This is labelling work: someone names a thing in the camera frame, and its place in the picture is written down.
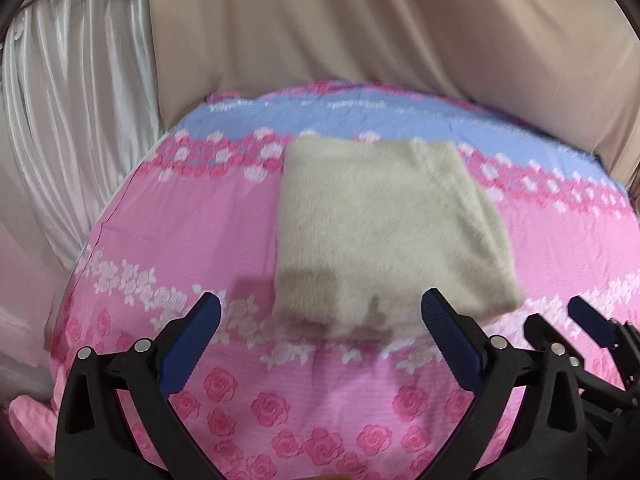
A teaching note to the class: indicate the pink quilted cloth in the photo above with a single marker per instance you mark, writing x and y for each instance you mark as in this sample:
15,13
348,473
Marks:
30,425

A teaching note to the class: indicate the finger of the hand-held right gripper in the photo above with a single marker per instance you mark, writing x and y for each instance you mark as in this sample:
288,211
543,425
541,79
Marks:
537,327
592,321

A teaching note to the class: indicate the beige curtain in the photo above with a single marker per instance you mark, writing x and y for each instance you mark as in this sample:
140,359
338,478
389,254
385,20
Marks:
375,25

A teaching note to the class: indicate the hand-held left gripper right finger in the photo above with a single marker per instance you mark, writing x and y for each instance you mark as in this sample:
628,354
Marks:
450,345

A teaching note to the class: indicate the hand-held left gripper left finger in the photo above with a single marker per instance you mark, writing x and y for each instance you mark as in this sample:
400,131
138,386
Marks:
192,340

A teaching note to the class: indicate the beige knitted garment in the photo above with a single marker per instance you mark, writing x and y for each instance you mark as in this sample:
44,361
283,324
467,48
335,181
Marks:
380,235

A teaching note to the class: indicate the white satin curtain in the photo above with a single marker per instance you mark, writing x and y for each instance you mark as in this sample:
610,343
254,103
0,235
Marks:
65,125

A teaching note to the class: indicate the pink floral bed sheet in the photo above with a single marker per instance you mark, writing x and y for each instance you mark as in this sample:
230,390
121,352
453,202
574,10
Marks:
350,310

